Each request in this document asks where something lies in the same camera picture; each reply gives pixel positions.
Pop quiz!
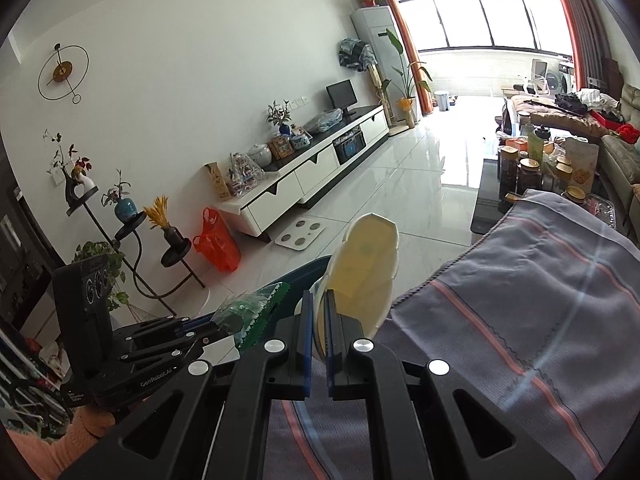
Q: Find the green clear plastic wrapper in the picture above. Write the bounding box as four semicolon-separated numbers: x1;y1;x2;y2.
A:
212;282;290;353

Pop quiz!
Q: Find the person's left hand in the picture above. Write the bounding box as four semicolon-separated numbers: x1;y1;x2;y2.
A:
73;405;116;439

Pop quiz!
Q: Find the white bathroom scale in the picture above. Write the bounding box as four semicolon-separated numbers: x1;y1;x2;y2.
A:
274;217;326;252

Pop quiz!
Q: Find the black tiered plant stand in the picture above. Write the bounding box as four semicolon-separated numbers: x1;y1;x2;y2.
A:
64;186;206;316

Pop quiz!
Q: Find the orange plastic bag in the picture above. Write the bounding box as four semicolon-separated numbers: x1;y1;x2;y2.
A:
192;207;241;273

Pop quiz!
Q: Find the white TV cabinet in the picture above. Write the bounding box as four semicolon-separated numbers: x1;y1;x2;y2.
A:
214;105;390;240

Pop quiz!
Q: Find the grey plaid tablecloth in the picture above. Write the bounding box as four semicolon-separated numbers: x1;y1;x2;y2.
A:
261;187;640;480

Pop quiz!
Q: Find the blue vase plant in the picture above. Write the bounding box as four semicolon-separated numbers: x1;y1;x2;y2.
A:
267;100;291;136

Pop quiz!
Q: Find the black small monitor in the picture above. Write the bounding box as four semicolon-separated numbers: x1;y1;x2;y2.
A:
326;79;357;116

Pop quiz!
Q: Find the tall green potted plant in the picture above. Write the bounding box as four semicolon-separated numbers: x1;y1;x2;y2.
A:
383;28;432;129

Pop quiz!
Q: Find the orange grey left curtain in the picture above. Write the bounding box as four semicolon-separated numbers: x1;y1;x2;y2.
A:
358;0;434;116

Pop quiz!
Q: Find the orange grey curtain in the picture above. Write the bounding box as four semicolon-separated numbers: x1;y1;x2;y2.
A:
358;0;434;116
560;0;611;90

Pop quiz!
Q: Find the cluttered coffee table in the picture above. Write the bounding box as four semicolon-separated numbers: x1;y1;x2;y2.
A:
470;109;632;236

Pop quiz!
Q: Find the white standing air conditioner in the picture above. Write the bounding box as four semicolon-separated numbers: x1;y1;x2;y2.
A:
350;6;420;127

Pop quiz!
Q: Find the large balcony window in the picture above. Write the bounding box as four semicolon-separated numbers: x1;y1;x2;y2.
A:
399;0;572;56

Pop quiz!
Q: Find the olive green sectional sofa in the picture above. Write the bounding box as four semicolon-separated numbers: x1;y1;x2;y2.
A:
599;84;639;238

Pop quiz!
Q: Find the orange grey right curtain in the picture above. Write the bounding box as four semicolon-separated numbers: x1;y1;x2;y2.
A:
560;0;611;90

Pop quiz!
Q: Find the round wire wall clock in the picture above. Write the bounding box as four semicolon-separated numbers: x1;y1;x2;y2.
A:
37;44;90;105

